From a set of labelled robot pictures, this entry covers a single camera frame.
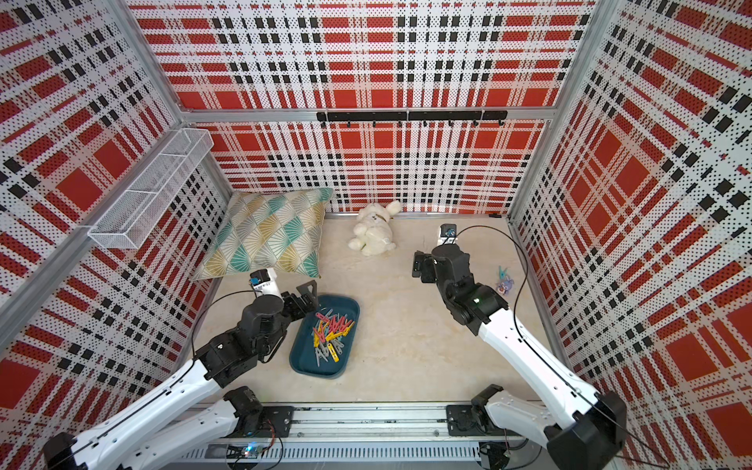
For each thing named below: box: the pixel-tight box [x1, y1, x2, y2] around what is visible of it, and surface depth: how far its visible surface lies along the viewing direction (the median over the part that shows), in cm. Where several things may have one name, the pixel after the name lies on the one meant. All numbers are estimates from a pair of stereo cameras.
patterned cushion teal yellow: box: [191, 188, 334, 282], surface depth 96 cm
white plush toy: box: [347, 199, 402, 257], surface depth 108 cm
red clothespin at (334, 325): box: [315, 311, 353, 333], surface depth 90 cm
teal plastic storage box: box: [288, 293, 362, 379], surface depth 85 cm
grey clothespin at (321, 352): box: [314, 343, 329, 368], surface depth 86 cm
